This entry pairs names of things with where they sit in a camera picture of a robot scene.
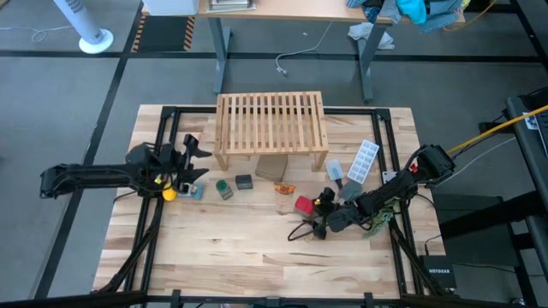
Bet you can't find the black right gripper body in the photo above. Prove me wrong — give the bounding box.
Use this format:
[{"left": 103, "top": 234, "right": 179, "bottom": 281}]
[{"left": 325, "top": 200, "right": 360, "bottom": 234}]

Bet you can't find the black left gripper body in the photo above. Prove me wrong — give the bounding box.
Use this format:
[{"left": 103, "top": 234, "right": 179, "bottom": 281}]
[{"left": 169, "top": 144, "right": 196, "bottom": 186}]

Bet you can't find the glass herb jar green lid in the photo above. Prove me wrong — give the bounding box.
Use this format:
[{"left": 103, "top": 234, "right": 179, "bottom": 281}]
[{"left": 215, "top": 179, "right": 235, "bottom": 201}]

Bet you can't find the wooden slatted shelf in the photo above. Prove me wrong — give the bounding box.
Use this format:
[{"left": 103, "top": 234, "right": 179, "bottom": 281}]
[{"left": 213, "top": 91, "right": 330, "bottom": 172}]

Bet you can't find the white ice cube tray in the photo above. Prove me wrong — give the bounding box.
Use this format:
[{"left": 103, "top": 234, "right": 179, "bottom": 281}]
[{"left": 346, "top": 139, "right": 380, "bottom": 185}]

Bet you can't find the brown cardboard box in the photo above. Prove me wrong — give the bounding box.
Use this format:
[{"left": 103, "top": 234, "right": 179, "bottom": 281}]
[{"left": 255, "top": 154, "right": 289, "bottom": 183}]

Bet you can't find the black yellow striped mat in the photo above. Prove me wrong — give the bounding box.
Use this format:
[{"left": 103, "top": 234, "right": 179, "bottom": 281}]
[{"left": 131, "top": 15, "right": 196, "bottom": 53}]

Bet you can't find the stack of grey papers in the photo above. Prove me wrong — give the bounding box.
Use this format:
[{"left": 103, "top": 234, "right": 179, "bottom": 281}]
[{"left": 206, "top": 0, "right": 257, "bottom": 13}]

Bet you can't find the white tower fan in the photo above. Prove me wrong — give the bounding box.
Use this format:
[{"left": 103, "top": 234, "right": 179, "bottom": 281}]
[{"left": 53, "top": 0, "right": 115, "bottom": 55}]

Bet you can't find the white cloth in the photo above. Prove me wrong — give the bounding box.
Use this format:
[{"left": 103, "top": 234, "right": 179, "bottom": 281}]
[{"left": 347, "top": 21, "right": 395, "bottom": 50}]

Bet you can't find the beige office table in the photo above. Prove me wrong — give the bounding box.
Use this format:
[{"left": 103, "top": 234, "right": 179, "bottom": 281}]
[{"left": 140, "top": 0, "right": 466, "bottom": 104}]

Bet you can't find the black side desk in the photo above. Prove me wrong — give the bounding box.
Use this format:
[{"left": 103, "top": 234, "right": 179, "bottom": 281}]
[{"left": 506, "top": 87, "right": 548, "bottom": 275}]

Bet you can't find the pile of clothes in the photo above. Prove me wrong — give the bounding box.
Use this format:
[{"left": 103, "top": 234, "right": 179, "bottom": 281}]
[{"left": 345, "top": 0, "right": 466, "bottom": 35}]

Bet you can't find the grey spatula wooden handle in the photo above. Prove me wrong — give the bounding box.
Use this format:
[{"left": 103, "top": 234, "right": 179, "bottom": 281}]
[{"left": 341, "top": 179, "right": 364, "bottom": 202}]

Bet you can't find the light blue spatula black handle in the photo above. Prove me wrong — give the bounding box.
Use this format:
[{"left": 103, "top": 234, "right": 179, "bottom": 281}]
[{"left": 325, "top": 159, "right": 345, "bottom": 189}]

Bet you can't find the black metal table frame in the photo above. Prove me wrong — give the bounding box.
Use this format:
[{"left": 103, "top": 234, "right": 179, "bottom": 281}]
[{"left": 92, "top": 105, "right": 450, "bottom": 300}]

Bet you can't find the black netgear switch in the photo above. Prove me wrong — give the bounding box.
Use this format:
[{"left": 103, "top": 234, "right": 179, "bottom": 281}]
[{"left": 419, "top": 255, "right": 457, "bottom": 290}]

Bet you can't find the white floor cable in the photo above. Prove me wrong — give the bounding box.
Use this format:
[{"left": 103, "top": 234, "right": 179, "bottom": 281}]
[{"left": 275, "top": 21, "right": 333, "bottom": 77}]

